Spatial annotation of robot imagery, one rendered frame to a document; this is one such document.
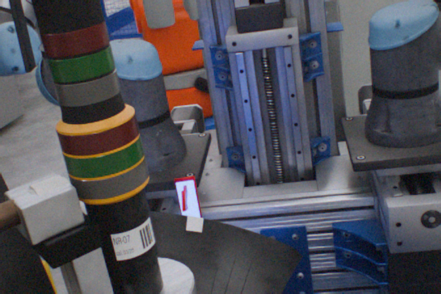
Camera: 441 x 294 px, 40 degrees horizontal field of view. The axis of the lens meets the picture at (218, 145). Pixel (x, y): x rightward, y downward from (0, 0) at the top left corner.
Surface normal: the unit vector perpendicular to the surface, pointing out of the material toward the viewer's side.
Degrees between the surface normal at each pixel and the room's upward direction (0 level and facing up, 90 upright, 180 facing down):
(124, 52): 7
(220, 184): 0
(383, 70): 90
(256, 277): 18
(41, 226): 90
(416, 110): 73
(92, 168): 90
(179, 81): 90
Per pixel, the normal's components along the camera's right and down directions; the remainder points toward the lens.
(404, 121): -0.29, 0.11
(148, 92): 0.58, 0.22
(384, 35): -0.72, 0.33
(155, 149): 0.35, 0.00
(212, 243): 0.15, -0.93
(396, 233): -0.09, 0.40
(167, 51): 0.18, 0.35
